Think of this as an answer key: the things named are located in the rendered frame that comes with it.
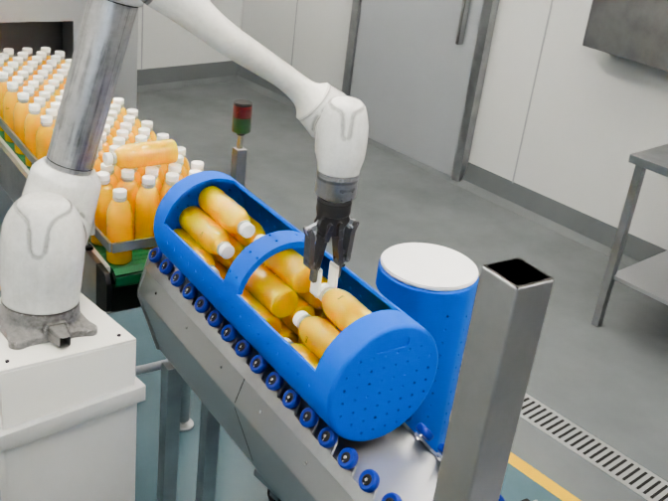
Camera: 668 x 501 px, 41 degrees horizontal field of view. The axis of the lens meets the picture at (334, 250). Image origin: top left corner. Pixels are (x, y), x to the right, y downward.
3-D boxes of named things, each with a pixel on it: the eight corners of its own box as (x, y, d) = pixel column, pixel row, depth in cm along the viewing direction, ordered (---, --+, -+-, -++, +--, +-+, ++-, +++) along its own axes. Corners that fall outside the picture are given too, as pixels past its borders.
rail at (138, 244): (112, 253, 254) (112, 244, 252) (111, 251, 254) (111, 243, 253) (238, 233, 275) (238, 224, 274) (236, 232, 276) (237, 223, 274)
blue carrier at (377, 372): (320, 458, 184) (338, 341, 171) (150, 271, 247) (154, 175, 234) (427, 423, 199) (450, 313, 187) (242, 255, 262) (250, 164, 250)
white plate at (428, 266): (467, 246, 265) (467, 250, 266) (376, 239, 262) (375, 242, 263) (488, 291, 240) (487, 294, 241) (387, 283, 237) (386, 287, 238)
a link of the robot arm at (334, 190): (368, 176, 187) (364, 202, 189) (344, 161, 193) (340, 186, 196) (332, 181, 182) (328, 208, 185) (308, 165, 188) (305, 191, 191)
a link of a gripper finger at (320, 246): (335, 225, 191) (330, 225, 190) (321, 272, 195) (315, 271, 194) (325, 218, 194) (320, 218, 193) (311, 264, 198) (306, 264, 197)
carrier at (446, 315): (421, 478, 304) (339, 474, 301) (468, 249, 266) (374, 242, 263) (435, 540, 279) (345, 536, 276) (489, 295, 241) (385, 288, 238)
